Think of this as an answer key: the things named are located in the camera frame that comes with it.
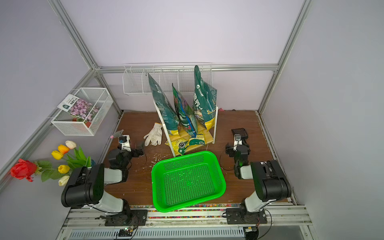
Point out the long white wire wall basket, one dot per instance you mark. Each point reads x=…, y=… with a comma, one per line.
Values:
x=181, y=75

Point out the white work glove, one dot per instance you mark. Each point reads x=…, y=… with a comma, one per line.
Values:
x=154, y=137

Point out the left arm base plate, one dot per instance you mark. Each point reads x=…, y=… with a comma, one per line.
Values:
x=127, y=218

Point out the dark green fertilizer bag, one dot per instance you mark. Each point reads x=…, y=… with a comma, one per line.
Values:
x=204, y=101
x=169, y=115

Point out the yellow flower fertilizer packet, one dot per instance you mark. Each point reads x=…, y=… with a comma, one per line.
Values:
x=179, y=146

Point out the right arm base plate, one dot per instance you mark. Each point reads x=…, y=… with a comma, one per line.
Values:
x=246, y=216

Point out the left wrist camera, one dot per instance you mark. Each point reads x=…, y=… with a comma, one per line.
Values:
x=124, y=143

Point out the artificial tulip bouquet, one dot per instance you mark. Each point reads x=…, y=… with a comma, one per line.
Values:
x=74, y=158

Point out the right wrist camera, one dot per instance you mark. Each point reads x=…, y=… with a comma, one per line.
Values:
x=237, y=138

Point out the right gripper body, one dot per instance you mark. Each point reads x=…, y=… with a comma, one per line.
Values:
x=239, y=132

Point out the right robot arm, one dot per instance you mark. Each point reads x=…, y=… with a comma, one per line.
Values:
x=270, y=182

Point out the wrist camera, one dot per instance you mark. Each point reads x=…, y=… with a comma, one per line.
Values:
x=237, y=138
x=124, y=143

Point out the green plastic basket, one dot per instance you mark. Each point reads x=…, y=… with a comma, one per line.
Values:
x=186, y=181

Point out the blue green soil bag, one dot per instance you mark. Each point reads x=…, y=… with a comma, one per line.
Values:
x=185, y=113

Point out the yellow green fertilizer packet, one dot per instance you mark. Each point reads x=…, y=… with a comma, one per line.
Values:
x=199, y=139

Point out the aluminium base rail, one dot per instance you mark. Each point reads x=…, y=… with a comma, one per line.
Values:
x=280, y=221

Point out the white mesh side basket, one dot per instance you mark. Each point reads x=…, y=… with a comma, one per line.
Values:
x=69, y=126

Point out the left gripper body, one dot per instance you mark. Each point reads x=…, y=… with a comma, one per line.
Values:
x=135, y=152

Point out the red artificial rose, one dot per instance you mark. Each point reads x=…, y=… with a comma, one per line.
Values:
x=24, y=170

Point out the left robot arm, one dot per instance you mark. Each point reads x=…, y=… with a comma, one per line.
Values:
x=86, y=186

